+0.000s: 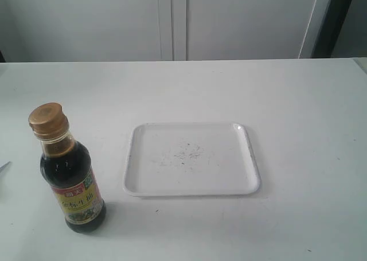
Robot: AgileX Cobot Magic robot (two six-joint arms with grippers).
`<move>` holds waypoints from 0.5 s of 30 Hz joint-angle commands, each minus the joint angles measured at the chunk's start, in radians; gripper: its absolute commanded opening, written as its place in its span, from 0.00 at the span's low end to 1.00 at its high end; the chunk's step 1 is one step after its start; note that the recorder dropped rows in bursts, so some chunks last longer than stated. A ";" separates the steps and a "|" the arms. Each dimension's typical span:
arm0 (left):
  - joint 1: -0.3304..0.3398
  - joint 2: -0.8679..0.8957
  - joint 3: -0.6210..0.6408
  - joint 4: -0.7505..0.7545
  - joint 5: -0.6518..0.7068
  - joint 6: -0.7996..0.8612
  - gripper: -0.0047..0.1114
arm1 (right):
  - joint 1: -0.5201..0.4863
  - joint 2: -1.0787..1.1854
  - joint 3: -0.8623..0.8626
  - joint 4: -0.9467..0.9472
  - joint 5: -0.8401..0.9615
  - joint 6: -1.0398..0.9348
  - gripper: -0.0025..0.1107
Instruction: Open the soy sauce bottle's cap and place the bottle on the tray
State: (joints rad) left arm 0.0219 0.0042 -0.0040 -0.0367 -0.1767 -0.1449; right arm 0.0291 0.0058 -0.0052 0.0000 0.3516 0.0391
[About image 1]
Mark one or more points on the dark vertical post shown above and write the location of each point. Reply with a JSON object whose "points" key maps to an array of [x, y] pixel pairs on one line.
{"points": [[330, 29]]}

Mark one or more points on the white plastic tray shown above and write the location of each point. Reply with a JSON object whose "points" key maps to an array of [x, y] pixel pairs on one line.
{"points": [[190, 159]]}

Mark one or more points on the dark soy sauce bottle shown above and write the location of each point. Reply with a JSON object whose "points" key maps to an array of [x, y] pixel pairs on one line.
{"points": [[65, 165]]}

